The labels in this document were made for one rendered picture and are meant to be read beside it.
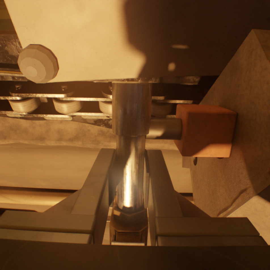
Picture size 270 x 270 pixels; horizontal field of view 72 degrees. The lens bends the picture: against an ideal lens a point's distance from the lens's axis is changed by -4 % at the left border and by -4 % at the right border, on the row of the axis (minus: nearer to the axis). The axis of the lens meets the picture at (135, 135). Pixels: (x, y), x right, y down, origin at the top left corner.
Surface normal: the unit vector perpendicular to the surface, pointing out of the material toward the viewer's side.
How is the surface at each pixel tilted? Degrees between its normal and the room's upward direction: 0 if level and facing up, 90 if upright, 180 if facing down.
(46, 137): 49
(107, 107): 15
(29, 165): 0
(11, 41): 0
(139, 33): 0
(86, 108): 90
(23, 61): 28
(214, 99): 90
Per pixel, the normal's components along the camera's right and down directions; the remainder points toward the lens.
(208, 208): -1.00, -0.03
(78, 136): 0.04, -0.13
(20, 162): -0.02, 0.67
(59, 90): 0.02, -0.74
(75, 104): 0.70, 0.49
